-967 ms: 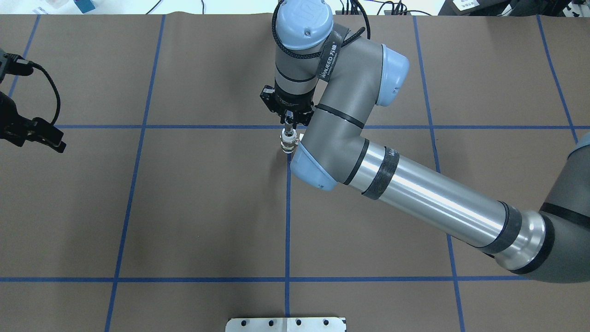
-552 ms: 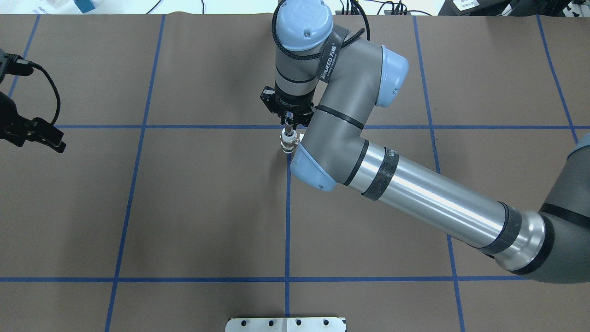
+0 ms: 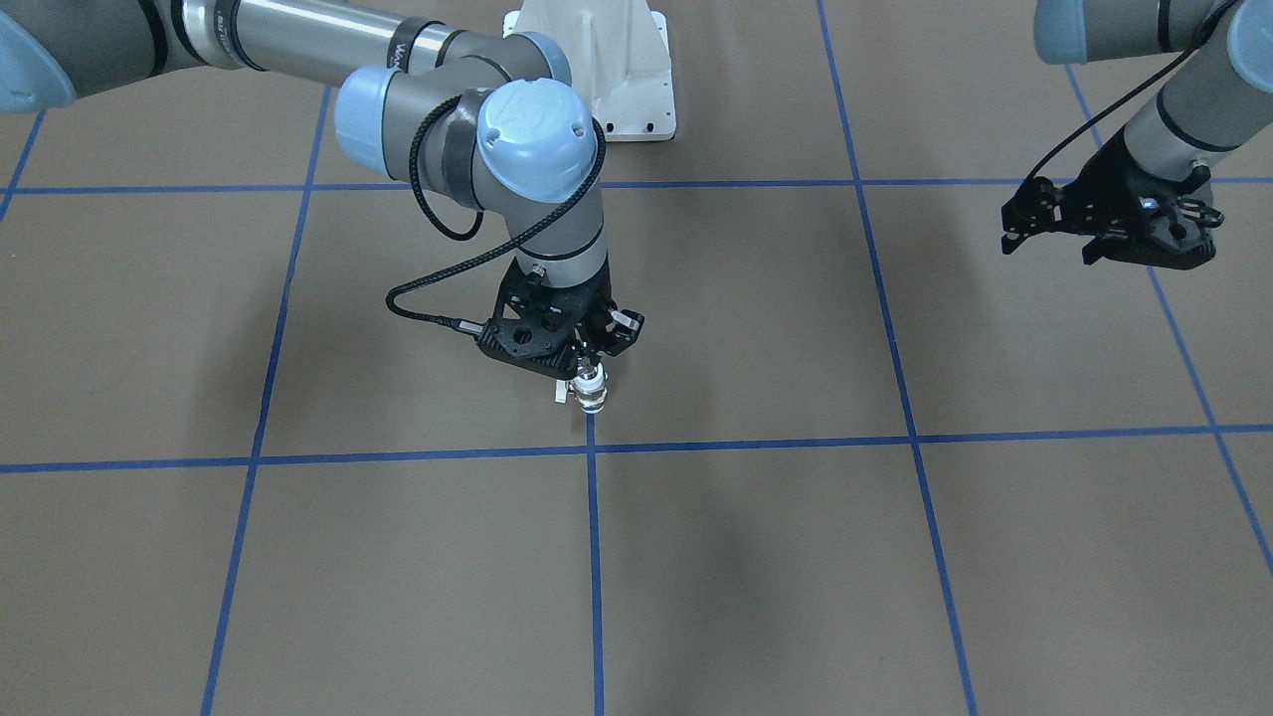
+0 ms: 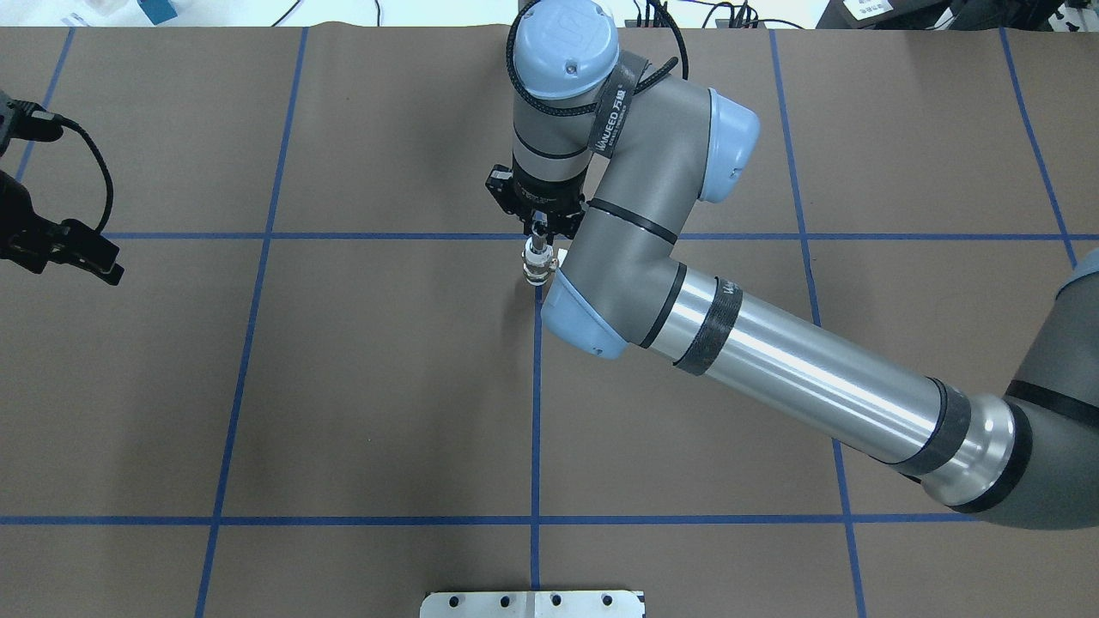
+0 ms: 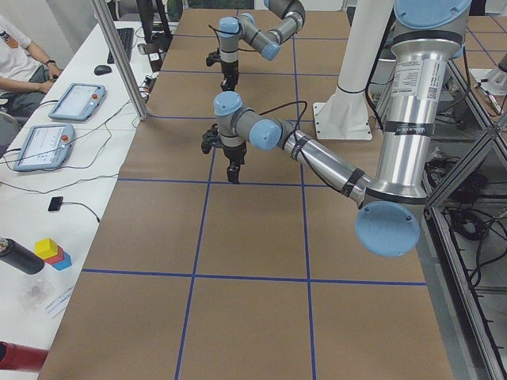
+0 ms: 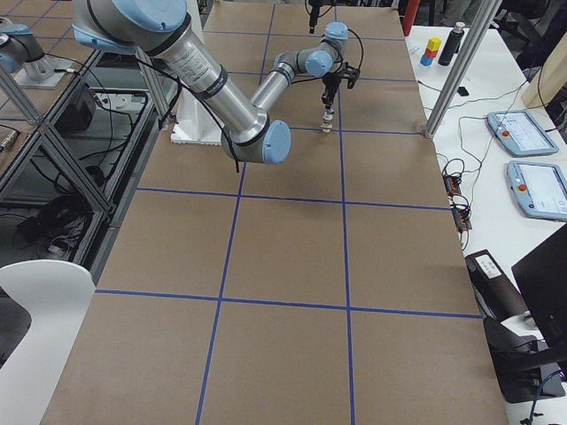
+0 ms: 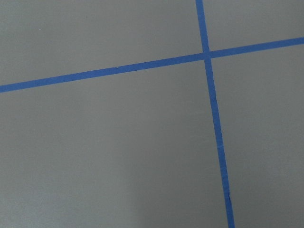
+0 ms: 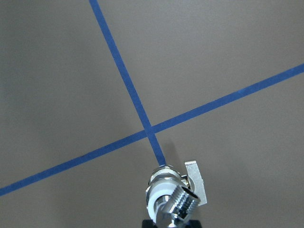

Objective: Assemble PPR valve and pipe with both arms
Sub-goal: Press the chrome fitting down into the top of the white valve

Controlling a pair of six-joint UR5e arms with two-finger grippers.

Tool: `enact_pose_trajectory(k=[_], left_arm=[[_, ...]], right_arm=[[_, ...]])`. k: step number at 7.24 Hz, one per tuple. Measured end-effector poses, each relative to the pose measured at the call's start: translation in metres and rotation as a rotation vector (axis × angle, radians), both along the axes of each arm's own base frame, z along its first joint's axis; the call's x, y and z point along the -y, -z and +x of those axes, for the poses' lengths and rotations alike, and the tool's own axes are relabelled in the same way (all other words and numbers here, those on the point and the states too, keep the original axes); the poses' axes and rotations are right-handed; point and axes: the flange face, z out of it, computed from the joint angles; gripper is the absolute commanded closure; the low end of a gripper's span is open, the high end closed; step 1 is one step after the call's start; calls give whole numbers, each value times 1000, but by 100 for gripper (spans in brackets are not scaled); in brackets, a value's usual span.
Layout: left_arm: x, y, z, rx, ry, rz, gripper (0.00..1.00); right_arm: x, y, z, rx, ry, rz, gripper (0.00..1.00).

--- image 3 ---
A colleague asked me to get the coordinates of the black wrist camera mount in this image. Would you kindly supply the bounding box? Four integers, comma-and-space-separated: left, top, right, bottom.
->
474, 288, 587, 380
1001, 177, 1100, 257

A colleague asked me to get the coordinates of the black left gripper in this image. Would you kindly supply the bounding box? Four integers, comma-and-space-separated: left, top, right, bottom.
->
1082, 134, 1225, 270

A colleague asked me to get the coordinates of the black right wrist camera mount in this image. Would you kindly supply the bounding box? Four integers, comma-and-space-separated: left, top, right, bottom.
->
474, 288, 587, 380

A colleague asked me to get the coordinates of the white PPR valve with handle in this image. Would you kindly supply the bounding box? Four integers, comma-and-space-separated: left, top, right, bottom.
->
554, 359, 608, 417

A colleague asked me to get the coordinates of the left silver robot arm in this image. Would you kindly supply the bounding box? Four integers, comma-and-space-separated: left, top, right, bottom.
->
1001, 1, 1272, 270

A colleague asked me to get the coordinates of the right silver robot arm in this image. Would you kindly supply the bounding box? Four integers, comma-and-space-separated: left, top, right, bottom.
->
3, 1, 642, 377

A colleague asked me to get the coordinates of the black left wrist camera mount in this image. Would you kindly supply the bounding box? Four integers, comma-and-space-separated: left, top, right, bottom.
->
1001, 177, 1100, 257

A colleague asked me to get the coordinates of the brown table mat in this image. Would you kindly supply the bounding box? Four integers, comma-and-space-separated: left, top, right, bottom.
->
1, 1, 1272, 715

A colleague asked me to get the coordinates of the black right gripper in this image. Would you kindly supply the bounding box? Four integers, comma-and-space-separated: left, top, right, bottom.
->
503, 262, 644, 355

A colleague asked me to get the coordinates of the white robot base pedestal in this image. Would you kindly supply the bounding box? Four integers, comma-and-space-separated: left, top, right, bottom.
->
503, 1, 677, 141

